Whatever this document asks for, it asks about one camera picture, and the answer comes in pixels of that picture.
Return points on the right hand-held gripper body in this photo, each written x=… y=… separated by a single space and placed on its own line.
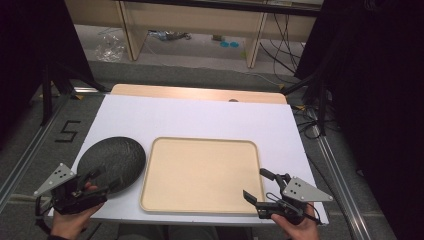
x=301 y=192

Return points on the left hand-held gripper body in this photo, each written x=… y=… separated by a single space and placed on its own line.
x=56 y=178

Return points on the black oval plate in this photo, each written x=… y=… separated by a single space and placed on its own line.
x=115 y=158

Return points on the person's right hand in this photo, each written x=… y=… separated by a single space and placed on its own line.
x=301 y=231

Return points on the person's left hand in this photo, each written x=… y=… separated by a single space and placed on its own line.
x=68 y=225

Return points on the beige rectangular tray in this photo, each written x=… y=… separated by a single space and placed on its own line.
x=200 y=173

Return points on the black metal stand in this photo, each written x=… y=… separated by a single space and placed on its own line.
x=322 y=110
x=46 y=96

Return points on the white board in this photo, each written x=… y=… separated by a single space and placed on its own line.
x=200 y=116

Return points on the wooden table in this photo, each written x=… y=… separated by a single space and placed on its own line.
x=200 y=92

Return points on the black curtain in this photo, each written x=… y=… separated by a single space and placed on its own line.
x=376 y=100
x=30 y=50

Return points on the clear plastic bag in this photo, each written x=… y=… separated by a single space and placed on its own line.
x=108 y=48

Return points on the blue round lid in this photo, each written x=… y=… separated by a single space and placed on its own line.
x=234 y=44
x=224 y=43

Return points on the crumpled plastic wrapper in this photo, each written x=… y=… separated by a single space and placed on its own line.
x=168 y=35

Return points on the light wooden desk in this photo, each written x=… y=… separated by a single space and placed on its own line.
x=200 y=18

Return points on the metal floor rail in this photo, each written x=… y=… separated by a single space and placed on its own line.
x=343 y=190
x=30 y=146

